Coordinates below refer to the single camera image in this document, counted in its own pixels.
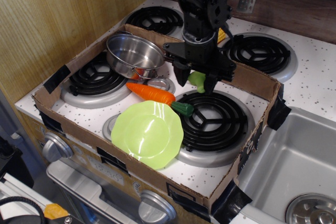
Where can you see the brown cardboard fence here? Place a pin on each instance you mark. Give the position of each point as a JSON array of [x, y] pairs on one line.
[[238, 75]]

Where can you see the left silver stove knob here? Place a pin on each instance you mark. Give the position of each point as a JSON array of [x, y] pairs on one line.
[[55, 148]]

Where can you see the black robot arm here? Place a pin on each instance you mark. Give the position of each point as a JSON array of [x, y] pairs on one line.
[[202, 18]]

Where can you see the grey plastic sink basin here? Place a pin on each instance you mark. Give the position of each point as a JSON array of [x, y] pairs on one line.
[[298, 158]]

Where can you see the orange toy carrot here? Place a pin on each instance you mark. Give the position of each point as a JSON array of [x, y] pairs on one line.
[[149, 93]]

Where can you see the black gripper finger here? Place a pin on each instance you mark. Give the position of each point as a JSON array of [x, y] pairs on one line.
[[182, 72], [210, 82]]

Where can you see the silver stove knob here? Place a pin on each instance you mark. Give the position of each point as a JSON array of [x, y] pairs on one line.
[[155, 209], [55, 148]]

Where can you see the front right black burner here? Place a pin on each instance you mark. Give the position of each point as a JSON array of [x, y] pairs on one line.
[[214, 133]]

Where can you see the back right black burner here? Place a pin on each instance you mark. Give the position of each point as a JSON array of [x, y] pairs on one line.
[[263, 52]]

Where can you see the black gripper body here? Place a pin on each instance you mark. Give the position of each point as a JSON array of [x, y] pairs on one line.
[[203, 54]]

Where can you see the back left black burner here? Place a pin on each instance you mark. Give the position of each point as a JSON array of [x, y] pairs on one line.
[[163, 20]]

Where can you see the right silver stove knob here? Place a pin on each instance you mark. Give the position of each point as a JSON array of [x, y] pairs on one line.
[[155, 209]]

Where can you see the black burner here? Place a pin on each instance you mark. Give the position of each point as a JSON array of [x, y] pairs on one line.
[[163, 20], [214, 133], [95, 85], [263, 52]]

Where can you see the light green toy broccoli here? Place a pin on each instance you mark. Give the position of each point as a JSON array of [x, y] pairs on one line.
[[197, 79]]

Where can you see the light green plastic plate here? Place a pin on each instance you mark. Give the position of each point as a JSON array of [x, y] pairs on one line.
[[150, 132]]

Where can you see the orange yellow object bottom left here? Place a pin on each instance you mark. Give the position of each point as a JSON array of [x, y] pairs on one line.
[[54, 211]]

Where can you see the silver oven door handle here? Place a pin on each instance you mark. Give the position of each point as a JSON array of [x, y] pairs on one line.
[[85, 190]]

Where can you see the small steel pan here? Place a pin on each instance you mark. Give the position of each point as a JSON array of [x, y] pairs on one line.
[[134, 57]]

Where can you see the front left black burner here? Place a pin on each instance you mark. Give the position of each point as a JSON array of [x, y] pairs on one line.
[[95, 85]]

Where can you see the yellow toy corn cob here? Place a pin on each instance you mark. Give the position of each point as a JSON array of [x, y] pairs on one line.
[[221, 35]]

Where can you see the metal sink drain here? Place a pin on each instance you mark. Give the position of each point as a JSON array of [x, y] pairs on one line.
[[311, 208]]

